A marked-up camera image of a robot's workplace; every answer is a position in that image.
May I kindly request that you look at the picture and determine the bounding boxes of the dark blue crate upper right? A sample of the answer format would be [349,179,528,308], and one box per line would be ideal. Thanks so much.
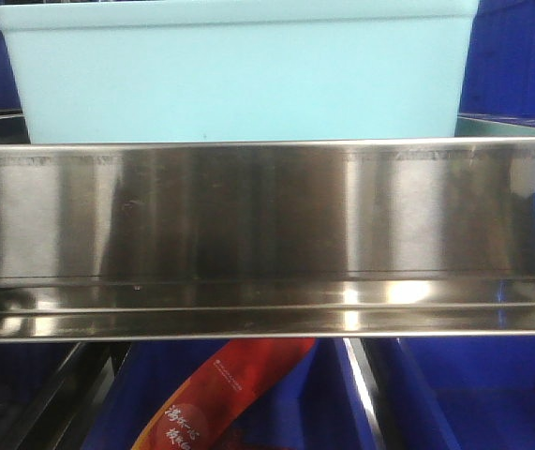
[460,1,535,118]

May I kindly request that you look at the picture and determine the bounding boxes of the dark blue storage crate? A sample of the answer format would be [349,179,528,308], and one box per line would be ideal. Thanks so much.
[82,338,378,449]

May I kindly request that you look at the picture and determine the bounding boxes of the light blue plastic bin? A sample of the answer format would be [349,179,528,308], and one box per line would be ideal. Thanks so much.
[0,1,478,143]

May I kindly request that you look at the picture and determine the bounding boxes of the red snack package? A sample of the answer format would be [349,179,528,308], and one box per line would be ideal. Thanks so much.
[132,337,316,449]

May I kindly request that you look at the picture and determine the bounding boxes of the dark blue crate lower right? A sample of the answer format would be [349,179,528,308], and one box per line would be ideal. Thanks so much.
[377,337,535,449]

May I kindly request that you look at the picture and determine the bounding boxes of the stainless steel shelf rack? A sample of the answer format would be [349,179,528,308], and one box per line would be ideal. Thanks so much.
[0,114,535,449]

